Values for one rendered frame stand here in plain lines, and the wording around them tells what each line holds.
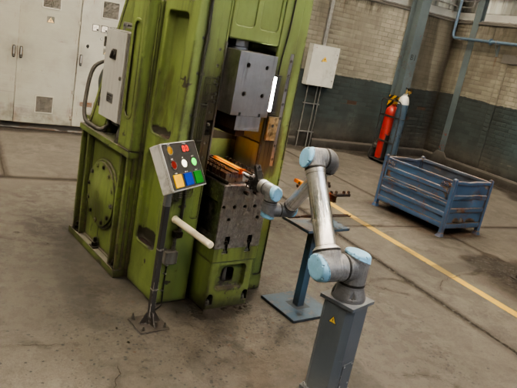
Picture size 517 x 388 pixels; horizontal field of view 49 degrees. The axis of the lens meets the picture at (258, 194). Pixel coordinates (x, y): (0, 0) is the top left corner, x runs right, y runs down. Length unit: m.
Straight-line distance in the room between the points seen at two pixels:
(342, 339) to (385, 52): 9.29
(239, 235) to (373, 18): 8.33
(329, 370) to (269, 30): 2.16
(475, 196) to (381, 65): 5.16
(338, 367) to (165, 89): 2.08
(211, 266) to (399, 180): 4.14
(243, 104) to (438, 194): 3.97
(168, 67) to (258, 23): 0.67
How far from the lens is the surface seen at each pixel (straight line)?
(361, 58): 11.60
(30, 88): 8.70
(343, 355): 3.22
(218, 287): 4.00
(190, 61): 3.55
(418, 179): 7.31
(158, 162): 3.20
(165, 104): 3.87
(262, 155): 4.01
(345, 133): 11.71
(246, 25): 3.74
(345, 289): 3.09
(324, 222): 3.00
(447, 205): 7.03
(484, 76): 12.34
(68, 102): 8.82
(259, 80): 3.67
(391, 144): 10.88
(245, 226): 3.86
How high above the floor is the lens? 1.86
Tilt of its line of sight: 15 degrees down
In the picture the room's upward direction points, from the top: 11 degrees clockwise
